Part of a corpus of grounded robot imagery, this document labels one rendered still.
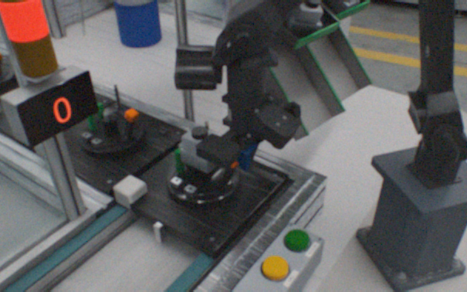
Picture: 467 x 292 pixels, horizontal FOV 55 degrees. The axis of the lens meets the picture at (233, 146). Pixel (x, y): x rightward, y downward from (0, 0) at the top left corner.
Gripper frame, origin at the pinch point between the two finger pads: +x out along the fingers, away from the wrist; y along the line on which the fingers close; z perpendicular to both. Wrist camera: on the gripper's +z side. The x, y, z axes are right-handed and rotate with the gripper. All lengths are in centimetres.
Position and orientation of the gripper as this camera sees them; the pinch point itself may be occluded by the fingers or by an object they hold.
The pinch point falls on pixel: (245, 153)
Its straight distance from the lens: 74.5
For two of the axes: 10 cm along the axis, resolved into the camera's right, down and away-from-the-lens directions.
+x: 0.2, 8.0, 6.0
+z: 8.1, 3.4, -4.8
